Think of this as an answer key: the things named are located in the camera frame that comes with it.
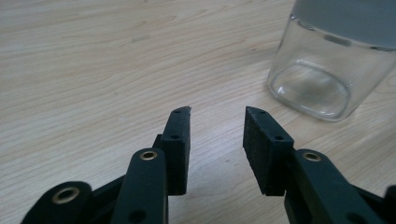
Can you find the clear glass jar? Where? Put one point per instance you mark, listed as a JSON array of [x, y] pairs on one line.
[[327, 71]]

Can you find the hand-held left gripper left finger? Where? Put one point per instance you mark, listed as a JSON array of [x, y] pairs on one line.
[[176, 155]]

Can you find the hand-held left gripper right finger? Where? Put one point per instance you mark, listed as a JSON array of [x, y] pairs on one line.
[[267, 155]]

